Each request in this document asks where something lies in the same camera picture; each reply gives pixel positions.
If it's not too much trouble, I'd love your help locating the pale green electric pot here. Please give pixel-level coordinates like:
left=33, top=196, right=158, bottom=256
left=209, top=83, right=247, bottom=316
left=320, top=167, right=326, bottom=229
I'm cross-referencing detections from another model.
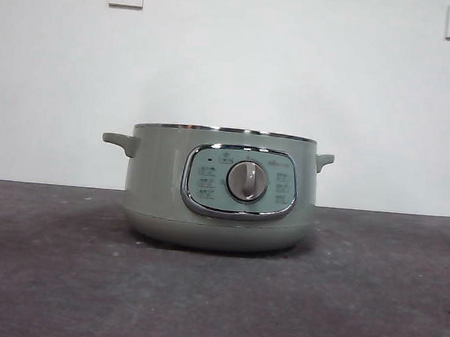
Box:
left=92, top=116, right=337, bottom=260

